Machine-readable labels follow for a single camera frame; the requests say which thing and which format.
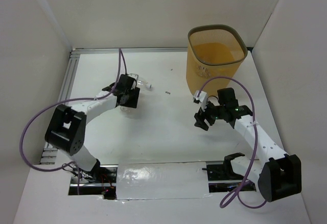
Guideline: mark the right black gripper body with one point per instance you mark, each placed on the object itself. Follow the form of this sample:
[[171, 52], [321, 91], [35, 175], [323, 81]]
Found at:
[[213, 112]]

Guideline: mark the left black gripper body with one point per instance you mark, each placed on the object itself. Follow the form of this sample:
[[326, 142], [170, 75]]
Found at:
[[133, 97]]

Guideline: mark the clear bottle red label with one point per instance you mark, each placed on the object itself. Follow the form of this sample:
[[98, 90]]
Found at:
[[125, 109]]

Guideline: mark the clear bottle blue label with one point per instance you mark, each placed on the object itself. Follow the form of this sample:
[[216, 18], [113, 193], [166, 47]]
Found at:
[[203, 72]]

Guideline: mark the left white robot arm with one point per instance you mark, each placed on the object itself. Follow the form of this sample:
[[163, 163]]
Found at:
[[67, 128]]

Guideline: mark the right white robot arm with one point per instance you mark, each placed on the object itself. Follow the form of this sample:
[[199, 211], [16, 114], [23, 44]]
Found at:
[[277, 174]]

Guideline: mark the orange mesh waste bin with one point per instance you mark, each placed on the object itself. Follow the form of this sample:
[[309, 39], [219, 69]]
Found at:
[[216, 47]]

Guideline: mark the clear bottle white cap far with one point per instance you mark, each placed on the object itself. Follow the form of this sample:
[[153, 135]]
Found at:
[[144, 84]]

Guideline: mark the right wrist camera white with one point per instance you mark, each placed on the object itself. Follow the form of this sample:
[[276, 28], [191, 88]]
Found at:
[[201, 97]]

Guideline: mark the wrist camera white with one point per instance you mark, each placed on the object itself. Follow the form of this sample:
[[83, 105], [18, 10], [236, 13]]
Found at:
[[201, 97], [135, 76]]

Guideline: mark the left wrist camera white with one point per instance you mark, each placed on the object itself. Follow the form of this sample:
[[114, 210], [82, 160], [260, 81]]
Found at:
[[135, 76]]

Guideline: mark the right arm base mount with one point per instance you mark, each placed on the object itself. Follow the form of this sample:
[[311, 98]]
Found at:
[[218, 179]]

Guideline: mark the aluminium frame rail back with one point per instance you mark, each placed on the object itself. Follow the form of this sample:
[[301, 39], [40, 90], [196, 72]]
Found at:
[[80, 51]]

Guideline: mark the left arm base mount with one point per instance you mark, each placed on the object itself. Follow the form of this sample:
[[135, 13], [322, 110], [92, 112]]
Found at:
[[104, 185]]

